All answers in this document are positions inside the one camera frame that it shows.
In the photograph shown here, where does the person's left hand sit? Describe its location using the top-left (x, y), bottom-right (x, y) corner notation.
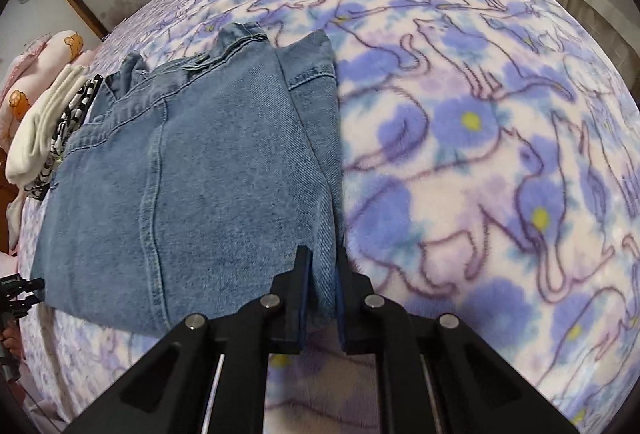
top-left (1, 329), bottom-right (24, 360)

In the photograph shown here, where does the blue denim jacket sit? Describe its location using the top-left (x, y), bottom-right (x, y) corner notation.
top-left (32, 23), bottom-right (343, 338)

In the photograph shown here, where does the pink bear print quilt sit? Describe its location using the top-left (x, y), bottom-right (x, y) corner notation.
top-left (1, 30), bottom-right (98, 153)

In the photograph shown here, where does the purple cat print blanket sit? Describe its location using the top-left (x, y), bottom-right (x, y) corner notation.
top-left (16, 0), bottom-right (640, 434)

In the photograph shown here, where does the folded white garment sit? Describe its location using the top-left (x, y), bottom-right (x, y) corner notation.
top-left (6, 65), bottom-right (88, 188)

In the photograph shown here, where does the black white patterned garment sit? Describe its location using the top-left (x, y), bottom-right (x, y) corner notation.
top-left (25, 74), bottom-right (103, 200)

